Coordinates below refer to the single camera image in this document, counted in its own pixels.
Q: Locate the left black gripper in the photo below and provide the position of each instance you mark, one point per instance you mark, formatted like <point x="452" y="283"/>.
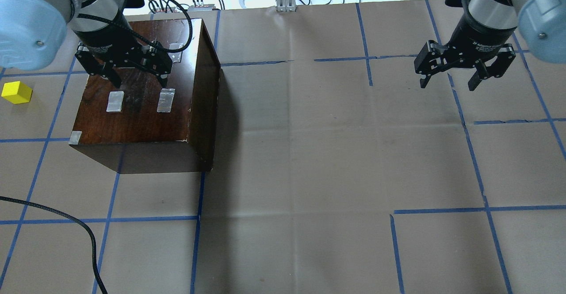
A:
<point x="107" y="37"/>

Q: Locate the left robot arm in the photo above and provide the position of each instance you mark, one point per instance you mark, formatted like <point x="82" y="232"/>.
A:
<point x="32" y="31"/>

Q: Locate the dark wooden drawer cabinet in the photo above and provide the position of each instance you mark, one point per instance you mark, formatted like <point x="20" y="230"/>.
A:
<point x="157" y="130"/>

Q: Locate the yellow block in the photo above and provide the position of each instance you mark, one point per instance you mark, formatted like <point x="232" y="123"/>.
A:
<point x="16" y="92"/>

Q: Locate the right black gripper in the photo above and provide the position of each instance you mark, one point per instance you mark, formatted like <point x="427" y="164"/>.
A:
<point x="477" y="34"/>

